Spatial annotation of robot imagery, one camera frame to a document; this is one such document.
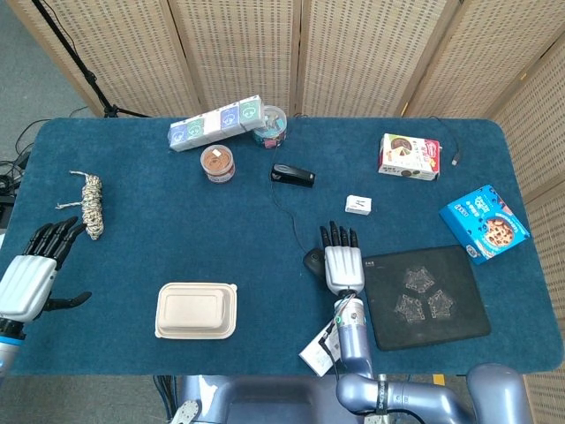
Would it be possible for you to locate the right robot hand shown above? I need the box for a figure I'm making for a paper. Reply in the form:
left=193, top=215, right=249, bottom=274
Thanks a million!
left=320, top=220, right=365, bottom=296

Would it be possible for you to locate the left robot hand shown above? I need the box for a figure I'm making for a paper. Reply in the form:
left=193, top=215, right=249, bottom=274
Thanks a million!
left=0, top=216, right=93, bottom=322

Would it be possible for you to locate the black computer mouse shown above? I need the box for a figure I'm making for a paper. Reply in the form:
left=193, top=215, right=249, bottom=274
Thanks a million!
left=302, top=248, right=328, bottom=280

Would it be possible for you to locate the thin black mouse cable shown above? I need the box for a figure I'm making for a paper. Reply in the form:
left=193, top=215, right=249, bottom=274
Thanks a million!
left=269, top=113, right=310, bottom=253

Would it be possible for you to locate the small white box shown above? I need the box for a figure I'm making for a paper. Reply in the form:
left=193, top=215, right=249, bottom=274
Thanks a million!
left=344, top=193, right=373, bottom=216

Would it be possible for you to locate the black mouse pad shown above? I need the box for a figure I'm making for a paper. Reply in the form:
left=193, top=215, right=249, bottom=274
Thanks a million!
left=358, top=245, right=492, bottom=352

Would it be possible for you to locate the white red cake box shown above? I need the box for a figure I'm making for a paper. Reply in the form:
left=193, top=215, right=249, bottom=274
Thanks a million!
left=377, top=132, right=442, bottom=182

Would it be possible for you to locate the blue cookie box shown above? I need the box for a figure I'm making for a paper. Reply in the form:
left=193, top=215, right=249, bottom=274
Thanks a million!
left=438, top=184, right=531, bottom=266

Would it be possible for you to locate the beige lunch box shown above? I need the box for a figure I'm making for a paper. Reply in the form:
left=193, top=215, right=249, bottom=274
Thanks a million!
left=154, top=282, right=239, bottom=340

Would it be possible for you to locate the white rectangular carton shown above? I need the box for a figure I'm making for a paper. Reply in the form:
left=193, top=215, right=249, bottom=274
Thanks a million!
left=298, top=324, right=343, bottom=377

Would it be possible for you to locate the black stapler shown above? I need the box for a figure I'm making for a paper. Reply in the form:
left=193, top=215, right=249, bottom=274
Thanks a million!
left=269, top=163, right=317, bottom=189

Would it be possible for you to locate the blue table mat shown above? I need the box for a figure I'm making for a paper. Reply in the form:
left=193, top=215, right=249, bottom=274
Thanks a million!
left=0, top=115, right=558, bottom=377

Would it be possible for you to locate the blue-grey robot torso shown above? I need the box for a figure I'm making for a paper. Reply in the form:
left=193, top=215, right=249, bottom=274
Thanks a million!
left=176, top=375, right=345, bottom=424

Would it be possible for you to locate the clear jar of binder clips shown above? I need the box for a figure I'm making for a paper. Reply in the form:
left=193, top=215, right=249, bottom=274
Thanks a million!
left=252, top=105, right=288, bottom=150

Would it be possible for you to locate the tissue packets multipack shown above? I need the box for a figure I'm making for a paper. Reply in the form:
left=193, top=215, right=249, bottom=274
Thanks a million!
left=169, top=95, right=267, bottom=154

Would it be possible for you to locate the silver foot plate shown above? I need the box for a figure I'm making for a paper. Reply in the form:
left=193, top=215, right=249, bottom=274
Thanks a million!
left=169, top=399, right=202, bottom=424

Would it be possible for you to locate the black tripod stand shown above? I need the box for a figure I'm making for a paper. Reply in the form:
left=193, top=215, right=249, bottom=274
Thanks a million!
left=31, top=0, right=154, bottom=119

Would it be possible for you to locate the wicker folding screen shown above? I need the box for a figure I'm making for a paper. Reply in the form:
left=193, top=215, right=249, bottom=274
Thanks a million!
left=6, top=0, right=565, bottom=424

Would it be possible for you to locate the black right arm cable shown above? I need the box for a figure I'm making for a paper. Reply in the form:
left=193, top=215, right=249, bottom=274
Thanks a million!
left=320, top=326, right=350, bottom=385

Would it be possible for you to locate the braided rope bundle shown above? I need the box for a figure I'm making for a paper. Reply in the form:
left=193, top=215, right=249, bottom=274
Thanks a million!
left=56, top=170, right=105, bottom=241

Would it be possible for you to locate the black floor cable tangle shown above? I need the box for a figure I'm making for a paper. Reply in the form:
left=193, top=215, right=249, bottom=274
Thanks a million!
left=0, top=117, right=52, bottom=198

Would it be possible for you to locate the black USB cable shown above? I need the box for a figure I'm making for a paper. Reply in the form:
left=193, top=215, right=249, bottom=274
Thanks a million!
left=430, top=115, right=463, bottom=168

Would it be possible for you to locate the black cable bundle under table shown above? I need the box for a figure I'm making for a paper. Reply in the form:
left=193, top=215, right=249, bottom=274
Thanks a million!
left=153, top=375, right=177, bottom=420

